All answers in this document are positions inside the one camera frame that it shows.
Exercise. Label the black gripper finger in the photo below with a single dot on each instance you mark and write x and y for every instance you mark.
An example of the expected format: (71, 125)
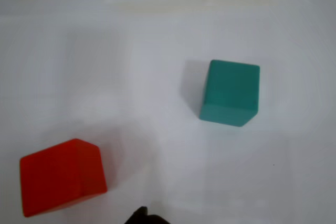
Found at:
(157, 220)
(140, 217)

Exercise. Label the teal blue cube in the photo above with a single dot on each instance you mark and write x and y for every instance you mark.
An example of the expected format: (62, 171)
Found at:
(231, 90)

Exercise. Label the red cube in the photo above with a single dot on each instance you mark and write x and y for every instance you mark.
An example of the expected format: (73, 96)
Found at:
(57, 176)

